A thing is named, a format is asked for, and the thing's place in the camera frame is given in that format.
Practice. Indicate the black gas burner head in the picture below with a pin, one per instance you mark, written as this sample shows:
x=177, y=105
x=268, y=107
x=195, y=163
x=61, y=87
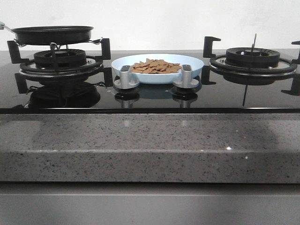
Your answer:
x=65, y=58
x=255, y=58

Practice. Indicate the brown meat slices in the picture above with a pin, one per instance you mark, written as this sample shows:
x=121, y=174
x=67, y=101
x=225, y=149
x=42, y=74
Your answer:
x=155, y=67

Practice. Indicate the light blue plate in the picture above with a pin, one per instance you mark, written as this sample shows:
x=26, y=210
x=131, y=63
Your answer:
x=195, y=63

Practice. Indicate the black frying pan mint handle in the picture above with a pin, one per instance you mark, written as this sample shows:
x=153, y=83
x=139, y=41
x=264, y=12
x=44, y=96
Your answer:
x=44, y=35

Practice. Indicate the black pan support grate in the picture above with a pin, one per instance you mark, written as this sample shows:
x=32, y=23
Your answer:
x=30, y=71
x=250, y=76

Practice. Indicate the silver stove knob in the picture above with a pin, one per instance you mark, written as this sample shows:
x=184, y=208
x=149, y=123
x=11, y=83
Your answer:
x=126, y=79
x=186, y=81

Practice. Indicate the grey cabinet front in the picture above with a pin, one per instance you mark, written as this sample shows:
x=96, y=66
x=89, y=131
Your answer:
x=148, y=204

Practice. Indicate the black glass gas cooktop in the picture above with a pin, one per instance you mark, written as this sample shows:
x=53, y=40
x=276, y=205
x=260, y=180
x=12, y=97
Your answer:
x=216, y=93

